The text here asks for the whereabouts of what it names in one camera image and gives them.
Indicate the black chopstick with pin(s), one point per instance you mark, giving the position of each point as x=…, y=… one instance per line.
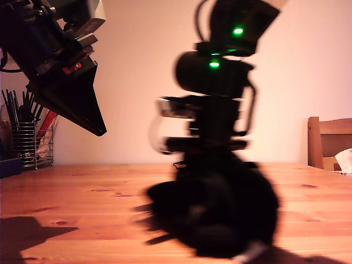
x=26, y=100
x=39, y=112
x=6, y=105
x=16, y=104
x=36, y=108
x=11, y=104
x=31, y=101

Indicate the dark brown bag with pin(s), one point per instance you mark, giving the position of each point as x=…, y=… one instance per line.
x=4, y=137

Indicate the navy blue box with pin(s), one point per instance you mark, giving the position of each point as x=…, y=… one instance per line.
x=9, y=167

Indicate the black spoon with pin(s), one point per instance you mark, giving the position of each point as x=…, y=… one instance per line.
x=24, y=112

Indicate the black shorts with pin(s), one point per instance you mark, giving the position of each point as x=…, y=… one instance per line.
x=220, y=206

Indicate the white tissue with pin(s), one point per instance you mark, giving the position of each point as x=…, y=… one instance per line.
x=345, y=159

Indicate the wooden chair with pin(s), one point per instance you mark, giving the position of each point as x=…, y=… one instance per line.
x=314, y=143

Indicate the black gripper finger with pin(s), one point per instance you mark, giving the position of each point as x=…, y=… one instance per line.
x=68, y=112
x=82, y=96

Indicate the crumpled clear plastic bag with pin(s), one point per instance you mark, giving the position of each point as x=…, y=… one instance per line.
x=45, y=145

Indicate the arm grey camera box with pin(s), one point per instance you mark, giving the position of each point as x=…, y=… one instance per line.
x=176, y=108
x=96, y=16

